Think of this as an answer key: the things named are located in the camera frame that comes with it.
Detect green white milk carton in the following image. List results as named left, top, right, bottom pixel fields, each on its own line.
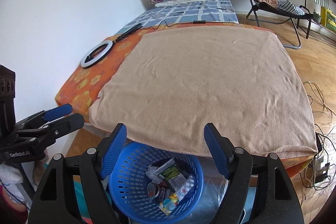
left=155, top=159, right=187, bottom=191

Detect colourful snack wrapper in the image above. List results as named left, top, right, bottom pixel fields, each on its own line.
left=159, top=193, right=179, bottom=215

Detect brown Snickers wrapper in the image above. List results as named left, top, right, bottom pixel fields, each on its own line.
left=146, top=182, right=170, bottom=202

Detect blue plastic trash basket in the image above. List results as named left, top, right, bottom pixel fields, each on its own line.
left=108, top=142, right=204, bottom=223

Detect left hand in glove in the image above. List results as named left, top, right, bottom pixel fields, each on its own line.
left=1, top=161, right=48, bottom=188

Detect clear plastic bag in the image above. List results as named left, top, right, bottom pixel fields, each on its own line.
left=193, top=157, right=227, bottom=223

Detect orange floral bed sheet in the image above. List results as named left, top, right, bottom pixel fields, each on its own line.
left=54, top=21, right=320, bottom=180

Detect beige fleece blanket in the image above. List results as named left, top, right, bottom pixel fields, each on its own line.
left=89, top=26, right=317, bottom=159

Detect blue checked bed sheet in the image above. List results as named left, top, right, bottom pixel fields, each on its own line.
left=117, top=0, right=239, bottom=35

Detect striped garment on chair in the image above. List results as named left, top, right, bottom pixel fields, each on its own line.
left=277, top=0, right=305, bottom=16

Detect yellow plastic crate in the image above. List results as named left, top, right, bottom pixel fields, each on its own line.
left=320, top=6, right=336, bottom=32

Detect black folding chair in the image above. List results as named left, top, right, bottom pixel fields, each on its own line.
left=245, top=0, right=313, bottom=50

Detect cables on floor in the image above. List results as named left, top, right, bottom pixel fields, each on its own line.
left=299, top=80, right=336, bottom=204

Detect white ring light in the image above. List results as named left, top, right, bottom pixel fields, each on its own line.
left=80, top=40, right=114, bottom=69

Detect black ring light stand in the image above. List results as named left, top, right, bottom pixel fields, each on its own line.
left=112, top=23, right=142, bottom=45

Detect black cable with remote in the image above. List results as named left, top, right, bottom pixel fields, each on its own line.
left=141, top=19, right=207, bottom=30

